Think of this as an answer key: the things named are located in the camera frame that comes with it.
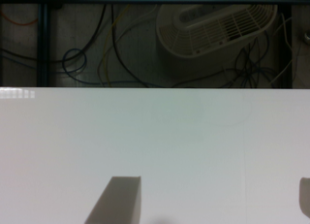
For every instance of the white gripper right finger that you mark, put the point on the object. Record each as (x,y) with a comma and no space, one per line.
(304,196)

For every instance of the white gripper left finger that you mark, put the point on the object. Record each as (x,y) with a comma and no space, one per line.
(120,203)

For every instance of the white slatted plastic appliance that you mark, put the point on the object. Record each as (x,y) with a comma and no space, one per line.
(189,31)

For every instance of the black aluminium frame post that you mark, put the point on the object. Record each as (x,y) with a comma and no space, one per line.
(43,45)

